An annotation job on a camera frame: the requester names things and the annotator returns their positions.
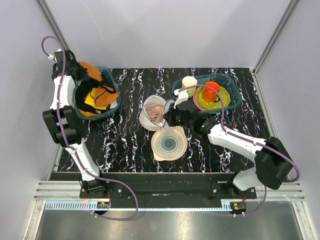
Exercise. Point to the teal plastic bin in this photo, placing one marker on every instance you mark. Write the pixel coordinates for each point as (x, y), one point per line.
(111, 81)
(226, 82)

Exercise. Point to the white slotted cable duct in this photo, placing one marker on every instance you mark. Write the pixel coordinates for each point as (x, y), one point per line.
(94, 205)

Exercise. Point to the aluminium frame post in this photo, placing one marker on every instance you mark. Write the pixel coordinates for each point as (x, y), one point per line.
(276, 34)
(57, 34)

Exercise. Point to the white mesh laundry bag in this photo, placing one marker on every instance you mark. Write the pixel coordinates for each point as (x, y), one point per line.
(143, 118)

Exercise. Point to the peach brown bra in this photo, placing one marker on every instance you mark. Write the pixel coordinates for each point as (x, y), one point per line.
(105, 94)

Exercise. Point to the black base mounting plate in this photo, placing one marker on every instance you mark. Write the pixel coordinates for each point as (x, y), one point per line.
(164, 189)

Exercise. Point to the left teal plastic bin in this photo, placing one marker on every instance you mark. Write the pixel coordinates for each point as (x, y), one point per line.
(111, 81)

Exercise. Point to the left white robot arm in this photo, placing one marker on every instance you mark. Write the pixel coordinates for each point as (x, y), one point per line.
(65, 126)

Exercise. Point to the yellow cloth in bin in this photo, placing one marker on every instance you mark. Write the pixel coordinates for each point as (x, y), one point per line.
(89, 101)

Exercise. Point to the orange cup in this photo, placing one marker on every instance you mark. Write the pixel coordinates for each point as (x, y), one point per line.
(210, 91)

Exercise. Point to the pink blue swirl plate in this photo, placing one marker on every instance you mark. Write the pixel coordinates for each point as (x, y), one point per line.
(169, 144)

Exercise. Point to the cream yellow mug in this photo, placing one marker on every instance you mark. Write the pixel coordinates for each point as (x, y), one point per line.
(188, 81)

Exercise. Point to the right aluminium frame post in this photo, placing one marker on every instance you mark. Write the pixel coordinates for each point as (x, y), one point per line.
(276, 34)

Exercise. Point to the left aluminium frame post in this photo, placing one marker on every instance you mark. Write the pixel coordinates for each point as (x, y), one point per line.
(57, 34)

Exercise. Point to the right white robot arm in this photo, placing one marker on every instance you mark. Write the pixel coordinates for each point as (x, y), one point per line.
(272, 163)

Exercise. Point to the yellow green plate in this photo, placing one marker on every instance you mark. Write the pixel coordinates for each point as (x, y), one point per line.
(210, 106)

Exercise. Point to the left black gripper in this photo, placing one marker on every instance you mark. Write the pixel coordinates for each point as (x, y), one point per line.
(83, 71)

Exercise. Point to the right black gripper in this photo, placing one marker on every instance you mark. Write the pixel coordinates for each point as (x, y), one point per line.
(169, 117)

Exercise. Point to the pink lace bra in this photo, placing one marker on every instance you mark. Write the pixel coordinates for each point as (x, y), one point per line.
(155, 113)

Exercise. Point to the black cloth in bin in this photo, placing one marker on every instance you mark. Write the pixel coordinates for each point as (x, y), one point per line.
(80, 94)

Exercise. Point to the right teal plastic bin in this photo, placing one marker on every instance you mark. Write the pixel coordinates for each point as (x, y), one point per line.
(226, 82)

